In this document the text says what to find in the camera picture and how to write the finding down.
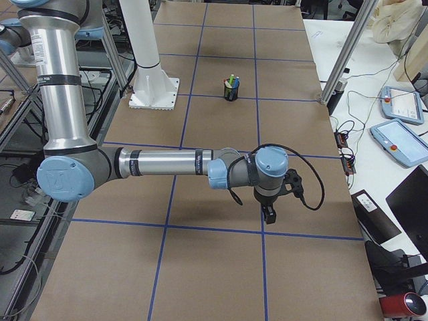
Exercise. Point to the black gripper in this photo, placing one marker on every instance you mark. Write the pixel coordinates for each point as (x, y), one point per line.
(266, 201)

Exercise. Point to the blue marker pen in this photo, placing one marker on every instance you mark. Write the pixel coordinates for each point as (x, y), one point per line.
(236, 82)

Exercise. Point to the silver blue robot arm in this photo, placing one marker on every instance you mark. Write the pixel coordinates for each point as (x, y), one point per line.
(74, 164)

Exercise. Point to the black electronics board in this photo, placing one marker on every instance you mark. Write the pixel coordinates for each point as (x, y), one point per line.
(341, 139)
(348, 162)

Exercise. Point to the dark brown flat box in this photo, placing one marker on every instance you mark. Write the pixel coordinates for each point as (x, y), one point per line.
(373, 218)

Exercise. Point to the black mesh pen cup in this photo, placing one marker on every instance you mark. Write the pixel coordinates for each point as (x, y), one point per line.
(233, 95)

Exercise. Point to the black monitor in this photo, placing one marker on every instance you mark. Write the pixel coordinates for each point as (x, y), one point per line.
(408, 203)

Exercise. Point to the lower blue teach pendant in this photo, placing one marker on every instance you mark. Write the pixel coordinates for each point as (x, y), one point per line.
(397, 139)

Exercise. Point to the blue teach pendant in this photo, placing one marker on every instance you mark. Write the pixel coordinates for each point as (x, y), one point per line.
(397, 139)
(402, 104)

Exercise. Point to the red cylindrical bottle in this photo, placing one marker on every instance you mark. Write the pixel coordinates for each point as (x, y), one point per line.
(403, 305)

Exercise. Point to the upper blue teach pendant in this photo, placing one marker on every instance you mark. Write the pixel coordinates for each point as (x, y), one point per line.
(402, 104)

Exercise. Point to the person in cream clothing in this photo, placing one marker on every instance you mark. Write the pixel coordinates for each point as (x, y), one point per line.
(395, 20)

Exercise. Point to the smartphone on lower shelf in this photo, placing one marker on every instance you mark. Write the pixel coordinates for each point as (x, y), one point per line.
(22, 215)

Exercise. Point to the background blue grey robot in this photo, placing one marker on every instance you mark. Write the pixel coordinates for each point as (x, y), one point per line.
(15, 38)

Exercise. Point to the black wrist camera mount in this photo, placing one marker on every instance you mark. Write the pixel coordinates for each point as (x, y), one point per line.
(292, 183)

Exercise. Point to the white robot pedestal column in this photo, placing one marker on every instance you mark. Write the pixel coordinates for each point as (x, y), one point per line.
(152, 88)

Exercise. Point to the aluminium frame post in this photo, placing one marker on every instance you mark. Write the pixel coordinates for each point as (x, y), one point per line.
(346, 52)

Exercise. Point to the aluminium frame rack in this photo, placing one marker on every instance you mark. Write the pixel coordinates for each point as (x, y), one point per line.
(25, 92)

